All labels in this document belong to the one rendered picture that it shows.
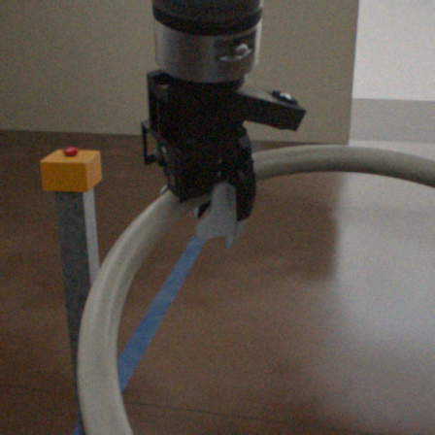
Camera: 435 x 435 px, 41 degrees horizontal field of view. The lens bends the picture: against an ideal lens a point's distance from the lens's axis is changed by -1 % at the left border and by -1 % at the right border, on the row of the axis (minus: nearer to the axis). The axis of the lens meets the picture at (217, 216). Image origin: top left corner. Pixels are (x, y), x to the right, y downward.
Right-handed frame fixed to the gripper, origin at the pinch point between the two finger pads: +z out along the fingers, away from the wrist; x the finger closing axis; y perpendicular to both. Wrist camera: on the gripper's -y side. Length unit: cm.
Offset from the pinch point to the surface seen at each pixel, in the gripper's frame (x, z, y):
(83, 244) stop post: -69, 65, -6
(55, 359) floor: -115, 172, 0
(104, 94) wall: -506, 303, -203
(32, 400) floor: -95, 162, 16
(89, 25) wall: -539, 234, -209
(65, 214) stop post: -74, 58, -5
